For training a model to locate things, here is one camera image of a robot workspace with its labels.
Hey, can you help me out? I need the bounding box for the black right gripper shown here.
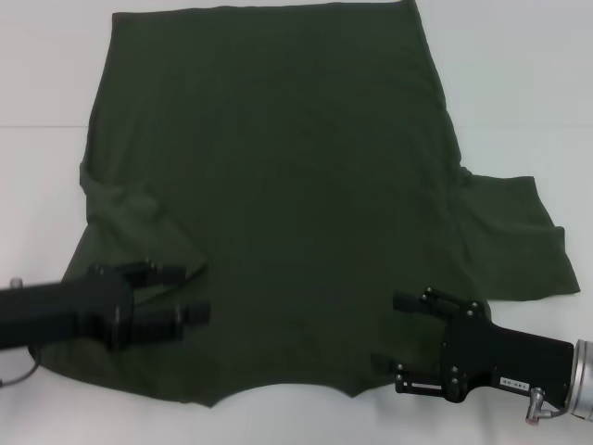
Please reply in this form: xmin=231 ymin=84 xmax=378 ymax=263
xmin=370 ymin=286 xmax=575 ymax=403

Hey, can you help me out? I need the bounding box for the thin left arm cable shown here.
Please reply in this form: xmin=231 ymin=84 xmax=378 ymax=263
xmin=0 ymin=350 xmax=44 ymax=386

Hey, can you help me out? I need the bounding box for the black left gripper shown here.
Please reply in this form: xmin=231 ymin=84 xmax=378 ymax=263
xmin=0 ymin=261 xmax=213 ymax=353

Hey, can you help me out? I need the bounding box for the dark green t-shirt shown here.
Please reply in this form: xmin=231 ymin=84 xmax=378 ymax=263
xmin=27 ymin=0 xmax=583 ymax=410

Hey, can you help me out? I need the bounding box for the silver right arm cable connector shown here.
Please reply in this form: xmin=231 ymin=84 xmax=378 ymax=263
xmin=525 ymin=388 xmax=549 ymax=424

